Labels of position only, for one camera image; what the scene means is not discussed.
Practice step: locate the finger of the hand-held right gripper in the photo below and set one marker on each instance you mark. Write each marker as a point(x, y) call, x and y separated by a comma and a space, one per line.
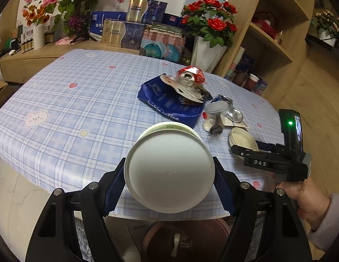
point(240, 150)
point(270, 147)

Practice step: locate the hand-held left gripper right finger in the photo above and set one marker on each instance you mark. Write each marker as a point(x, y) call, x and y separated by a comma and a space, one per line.
point(224, 189)

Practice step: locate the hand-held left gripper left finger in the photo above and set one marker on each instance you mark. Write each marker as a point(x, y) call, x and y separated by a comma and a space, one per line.
point(115, 188)

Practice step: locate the cream round cup lid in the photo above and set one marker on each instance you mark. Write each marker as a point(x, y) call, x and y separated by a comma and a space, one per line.
point(240, 140)

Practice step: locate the brown trash bin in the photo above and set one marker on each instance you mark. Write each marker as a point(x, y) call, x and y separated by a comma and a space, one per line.
point(205, 232)

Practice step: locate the person's right forearm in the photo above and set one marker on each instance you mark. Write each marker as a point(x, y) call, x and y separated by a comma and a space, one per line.
point(332, 223)

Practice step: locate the person's right hand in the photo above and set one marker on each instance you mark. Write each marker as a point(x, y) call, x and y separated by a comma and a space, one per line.
point(308, 202)

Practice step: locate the black plastic fork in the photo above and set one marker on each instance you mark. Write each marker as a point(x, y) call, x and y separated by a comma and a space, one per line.
point(215, 129)

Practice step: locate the metal spoon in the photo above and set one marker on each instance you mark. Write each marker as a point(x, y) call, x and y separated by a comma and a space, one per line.
point(235, 115)

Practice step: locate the grey round lid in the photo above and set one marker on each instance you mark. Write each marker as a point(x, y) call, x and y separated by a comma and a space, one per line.
point(217, 107)

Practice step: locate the small blue box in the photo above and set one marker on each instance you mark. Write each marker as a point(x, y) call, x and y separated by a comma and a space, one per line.
point(262, 86)

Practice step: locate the red paper cup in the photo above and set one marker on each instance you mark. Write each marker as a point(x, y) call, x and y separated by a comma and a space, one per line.
point(251, 83)

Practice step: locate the white plastic spoon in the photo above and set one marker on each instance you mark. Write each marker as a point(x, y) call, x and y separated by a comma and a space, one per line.
point(175, 244)

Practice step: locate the torn cardboard wrapper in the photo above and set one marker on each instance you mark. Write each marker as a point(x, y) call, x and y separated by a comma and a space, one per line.
point(187, 92)

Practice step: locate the stack of pastel paper cups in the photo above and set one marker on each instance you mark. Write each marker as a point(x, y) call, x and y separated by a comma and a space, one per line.
point(235, 62)

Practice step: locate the dark blue shelf box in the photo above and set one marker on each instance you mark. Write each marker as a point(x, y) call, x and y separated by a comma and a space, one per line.
point(247, 62)

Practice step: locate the crushed red soda can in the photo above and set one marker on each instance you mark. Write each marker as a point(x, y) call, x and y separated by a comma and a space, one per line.
point(192, 73)

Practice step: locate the blue paper coffee bag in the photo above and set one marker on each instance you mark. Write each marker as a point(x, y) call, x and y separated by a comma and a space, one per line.
point(158, 99)

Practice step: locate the white flower pot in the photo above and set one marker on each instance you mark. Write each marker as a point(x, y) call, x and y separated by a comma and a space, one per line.
point(206, 56)

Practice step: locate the red artificial rose plant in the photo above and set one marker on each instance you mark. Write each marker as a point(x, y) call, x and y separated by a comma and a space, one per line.
point(210, 21)

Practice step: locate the pack of pink cans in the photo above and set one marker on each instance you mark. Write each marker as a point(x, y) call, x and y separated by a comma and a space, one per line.
point(161, 43)

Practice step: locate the wooden shelf unit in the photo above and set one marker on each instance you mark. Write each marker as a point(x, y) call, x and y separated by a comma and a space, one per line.
point(246, 5)

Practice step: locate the dark blue box red label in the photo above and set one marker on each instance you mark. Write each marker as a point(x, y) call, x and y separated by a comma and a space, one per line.
point(172, 20)

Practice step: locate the wooden sideboard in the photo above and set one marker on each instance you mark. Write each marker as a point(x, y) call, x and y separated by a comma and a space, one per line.
point(35, 60)

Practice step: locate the gold and blue gift box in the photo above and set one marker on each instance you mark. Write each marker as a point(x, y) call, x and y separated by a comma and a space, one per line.
point(147, 11)
point(128, 35)
point(104, 32)

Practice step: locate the black mini tripod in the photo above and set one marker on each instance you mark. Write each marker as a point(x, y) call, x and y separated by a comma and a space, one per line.
point(82, 36)

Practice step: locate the pink cloth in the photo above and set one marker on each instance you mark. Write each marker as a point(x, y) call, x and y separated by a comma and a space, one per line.
point(64, 41)

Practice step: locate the white ribbed vase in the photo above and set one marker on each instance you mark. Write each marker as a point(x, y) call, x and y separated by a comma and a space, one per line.
point(39, 38)

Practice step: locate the row of small brown bottles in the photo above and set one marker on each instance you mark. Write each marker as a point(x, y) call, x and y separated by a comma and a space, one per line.
point(26, 45)

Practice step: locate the purple tinsel flower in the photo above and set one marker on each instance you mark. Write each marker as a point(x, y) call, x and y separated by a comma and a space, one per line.
point(76, 23)

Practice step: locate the orange artificial flowers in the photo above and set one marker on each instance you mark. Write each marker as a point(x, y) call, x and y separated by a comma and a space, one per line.
point(35, 15)

